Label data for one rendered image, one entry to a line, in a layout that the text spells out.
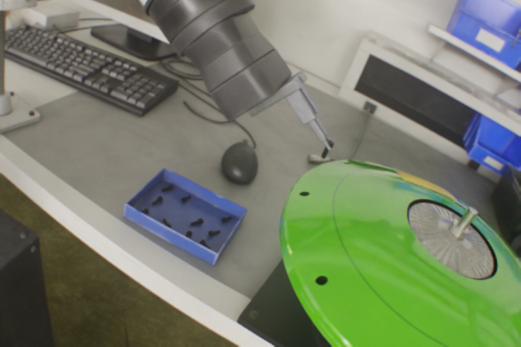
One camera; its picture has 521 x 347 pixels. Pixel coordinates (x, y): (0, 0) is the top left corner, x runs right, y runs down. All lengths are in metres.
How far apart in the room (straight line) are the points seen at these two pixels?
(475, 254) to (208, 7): 0.31
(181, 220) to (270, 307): 0.16
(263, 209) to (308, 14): 0.82
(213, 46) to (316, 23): 0.97
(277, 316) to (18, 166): 0.38
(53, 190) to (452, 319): 0.45
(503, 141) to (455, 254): 0.96
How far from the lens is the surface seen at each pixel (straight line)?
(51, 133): 0.61
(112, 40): 0.99
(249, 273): 0.46
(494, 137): 1.27
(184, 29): 0.28
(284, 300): 0.44
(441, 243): 0.34
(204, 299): 0.42
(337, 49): 1.23
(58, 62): 0.80
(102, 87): 0.72
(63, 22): 1.06
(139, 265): 0.44
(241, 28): 0.29
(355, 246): 0.29
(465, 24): 1.00
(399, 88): 1.22
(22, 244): 0.53
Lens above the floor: 1.25
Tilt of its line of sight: 31 degrees down
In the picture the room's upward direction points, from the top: 21 degrees clockwise
